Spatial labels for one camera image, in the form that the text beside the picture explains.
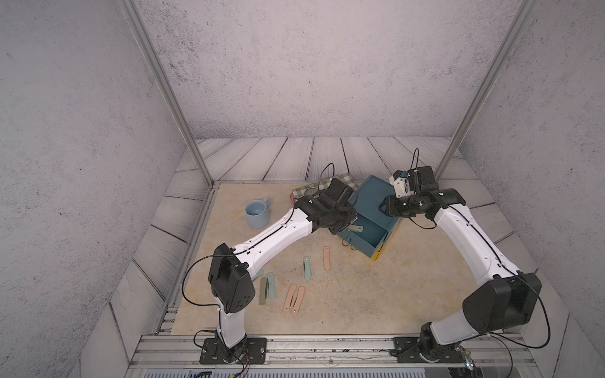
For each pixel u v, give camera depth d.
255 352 0.73
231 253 0.47
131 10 0.70
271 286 0.87
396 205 0.71
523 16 0.71
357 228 0.84
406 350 0.71
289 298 0.84
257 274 0.49
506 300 0.41
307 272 0.90
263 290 0.86
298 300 0.83
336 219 0.64
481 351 0.74
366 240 0.74
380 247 0.71
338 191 0.60
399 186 0.74
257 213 1.07
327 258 0.94
